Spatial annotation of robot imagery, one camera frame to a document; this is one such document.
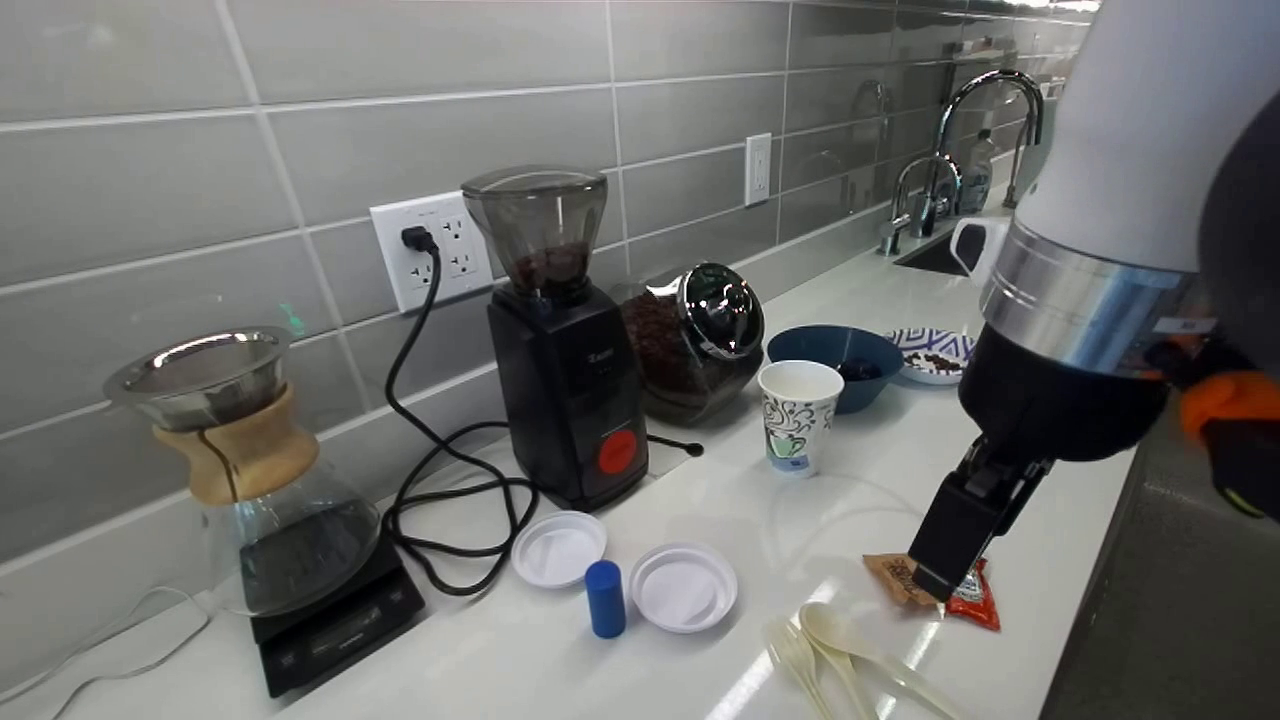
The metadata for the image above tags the glass pour-over carafe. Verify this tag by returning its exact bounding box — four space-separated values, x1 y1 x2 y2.
150 379 386 619

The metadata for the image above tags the white wall outlet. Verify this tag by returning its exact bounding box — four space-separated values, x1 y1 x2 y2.
365 186 501 314

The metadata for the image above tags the blue patterned paper plate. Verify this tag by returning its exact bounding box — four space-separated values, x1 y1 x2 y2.
889 325 981 391

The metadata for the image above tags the brown sugar packet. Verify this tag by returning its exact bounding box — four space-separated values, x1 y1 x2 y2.
862 548 944 619

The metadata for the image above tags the thin black stick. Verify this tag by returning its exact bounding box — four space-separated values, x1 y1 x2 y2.
646 429 710 462

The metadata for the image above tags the glass jar of coffee beans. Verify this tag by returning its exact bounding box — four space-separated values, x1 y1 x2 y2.
615 254 774 431

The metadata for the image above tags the orange wrist cable connector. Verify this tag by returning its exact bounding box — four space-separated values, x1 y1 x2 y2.
1177 369 1280 449

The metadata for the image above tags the small chrome faucet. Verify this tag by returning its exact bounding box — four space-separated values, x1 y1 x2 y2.
882 147 967 259

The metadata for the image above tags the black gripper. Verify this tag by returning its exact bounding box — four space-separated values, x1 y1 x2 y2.
908 325 1177 603

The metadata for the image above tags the black coffee grinder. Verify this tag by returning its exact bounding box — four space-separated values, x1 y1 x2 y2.
460 158 655 517

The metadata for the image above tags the black coffee scale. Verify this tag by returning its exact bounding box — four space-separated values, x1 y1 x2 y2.
244 536 431 704

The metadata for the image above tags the white plastic cup lid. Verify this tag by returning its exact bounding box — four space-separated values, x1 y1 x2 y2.
507 506 614 597

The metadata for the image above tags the black power cord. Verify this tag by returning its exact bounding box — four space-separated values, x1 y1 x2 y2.
382 224 544 601

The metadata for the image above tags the patterned paper cup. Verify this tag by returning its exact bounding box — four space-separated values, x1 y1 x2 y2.
751 355 851 479

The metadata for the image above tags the tall chrome faucet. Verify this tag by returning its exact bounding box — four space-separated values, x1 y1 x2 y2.
929 63 1057 215

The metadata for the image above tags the small blue cylinder cap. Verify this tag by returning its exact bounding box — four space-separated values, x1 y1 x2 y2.
581 557 634 644

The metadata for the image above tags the white wall switch plate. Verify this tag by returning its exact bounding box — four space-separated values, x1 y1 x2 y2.
742 129 781 213

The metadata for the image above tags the white round saucer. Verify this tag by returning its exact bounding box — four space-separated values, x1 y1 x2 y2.
623 538 743 639

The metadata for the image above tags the dark blue bowl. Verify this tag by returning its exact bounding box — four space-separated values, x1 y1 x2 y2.
763 321 908 418

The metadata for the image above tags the dark sink basin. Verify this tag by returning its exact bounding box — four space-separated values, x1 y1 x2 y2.
894 224 991 281

